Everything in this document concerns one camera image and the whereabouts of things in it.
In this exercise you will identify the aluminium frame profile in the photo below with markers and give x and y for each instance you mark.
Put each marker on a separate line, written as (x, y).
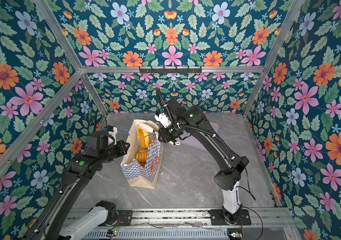
(81, 73)

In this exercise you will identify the golden glazed bread loaf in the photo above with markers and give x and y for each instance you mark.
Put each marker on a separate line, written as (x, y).
(144, 130)

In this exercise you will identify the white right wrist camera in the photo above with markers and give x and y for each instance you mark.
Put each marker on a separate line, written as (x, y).
(162, 118)

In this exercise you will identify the long ridged baguette bread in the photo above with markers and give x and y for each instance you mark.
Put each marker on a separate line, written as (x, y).
(141, 158)

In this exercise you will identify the lilac plastic tray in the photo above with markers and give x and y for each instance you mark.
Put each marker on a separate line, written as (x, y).
(198, 138)

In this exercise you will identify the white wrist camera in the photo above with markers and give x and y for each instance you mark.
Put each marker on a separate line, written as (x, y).
(112, 131)
(162, 118)

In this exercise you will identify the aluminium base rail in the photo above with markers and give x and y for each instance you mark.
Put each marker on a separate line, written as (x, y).
(179, 224)

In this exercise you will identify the blue checkered paper bag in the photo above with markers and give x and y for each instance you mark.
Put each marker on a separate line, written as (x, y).
(136, 175)

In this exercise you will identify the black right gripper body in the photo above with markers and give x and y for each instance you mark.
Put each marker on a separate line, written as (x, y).
(169, 133)

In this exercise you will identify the black hook rail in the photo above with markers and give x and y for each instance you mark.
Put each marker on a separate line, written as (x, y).
(167, 70)

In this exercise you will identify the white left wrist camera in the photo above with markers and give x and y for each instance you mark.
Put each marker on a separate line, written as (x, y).
(112, 131)

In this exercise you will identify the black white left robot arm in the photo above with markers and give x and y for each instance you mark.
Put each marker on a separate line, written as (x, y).
(102, 147)

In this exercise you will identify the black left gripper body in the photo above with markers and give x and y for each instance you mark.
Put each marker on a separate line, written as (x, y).
(113, 151)

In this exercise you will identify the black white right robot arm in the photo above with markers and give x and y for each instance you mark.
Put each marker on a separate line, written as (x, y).
(175, 120)

